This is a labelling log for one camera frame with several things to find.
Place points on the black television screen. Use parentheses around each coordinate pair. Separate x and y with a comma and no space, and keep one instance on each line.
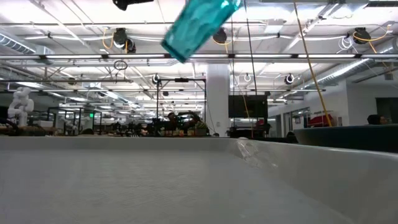
(248,105)

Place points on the person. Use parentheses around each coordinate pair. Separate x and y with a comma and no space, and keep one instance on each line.
(377,119)
(172,118)

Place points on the red object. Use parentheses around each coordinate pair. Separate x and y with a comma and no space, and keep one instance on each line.
(318,120)

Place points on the white robot figure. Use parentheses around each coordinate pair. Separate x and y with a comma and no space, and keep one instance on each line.
(20,105)

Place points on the white pillar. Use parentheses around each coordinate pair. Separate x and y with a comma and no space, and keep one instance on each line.
(217,99)

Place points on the grey plastic tray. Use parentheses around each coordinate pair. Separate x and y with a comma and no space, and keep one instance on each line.
(124,186)

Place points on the teal plastic cup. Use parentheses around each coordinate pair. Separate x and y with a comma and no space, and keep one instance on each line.
(199,25)

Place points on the black workstation frame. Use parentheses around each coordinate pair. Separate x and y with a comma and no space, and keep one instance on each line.
(157,99)

